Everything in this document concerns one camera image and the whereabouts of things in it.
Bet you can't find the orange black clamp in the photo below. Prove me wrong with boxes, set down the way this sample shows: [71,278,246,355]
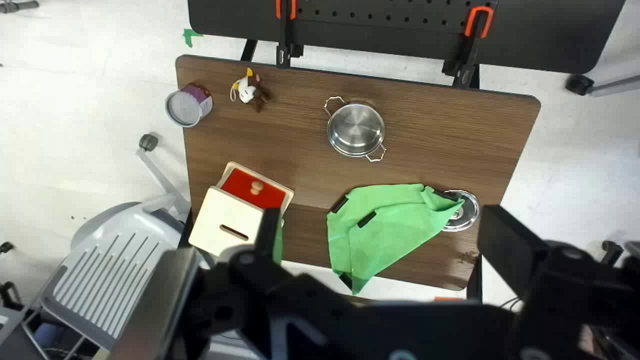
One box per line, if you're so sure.
[274,0,303,68]
[441,4,493,89]

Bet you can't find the purple cup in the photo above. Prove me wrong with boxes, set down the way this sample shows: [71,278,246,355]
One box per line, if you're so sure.
[165,83,214,128]

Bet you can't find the small stuffed toy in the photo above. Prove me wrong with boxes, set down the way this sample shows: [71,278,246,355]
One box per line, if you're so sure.
[227,68,269,113]

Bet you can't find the red wooden box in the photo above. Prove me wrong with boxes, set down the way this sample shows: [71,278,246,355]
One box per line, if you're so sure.
[187,162,294,257]

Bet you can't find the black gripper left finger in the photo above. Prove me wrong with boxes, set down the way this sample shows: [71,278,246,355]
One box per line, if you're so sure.
[230,209,282,281]

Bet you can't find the black perforated board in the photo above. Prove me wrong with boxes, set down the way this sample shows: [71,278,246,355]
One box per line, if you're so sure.
[187,0,626,72]

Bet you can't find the green cloth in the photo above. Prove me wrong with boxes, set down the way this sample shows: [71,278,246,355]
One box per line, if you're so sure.
[326,185,461,294]

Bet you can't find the steel pot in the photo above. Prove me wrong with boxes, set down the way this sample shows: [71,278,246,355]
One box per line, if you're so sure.
[324,96,385,164]

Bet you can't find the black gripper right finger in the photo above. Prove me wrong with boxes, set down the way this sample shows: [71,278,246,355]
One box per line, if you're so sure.
[477,205,549,296]

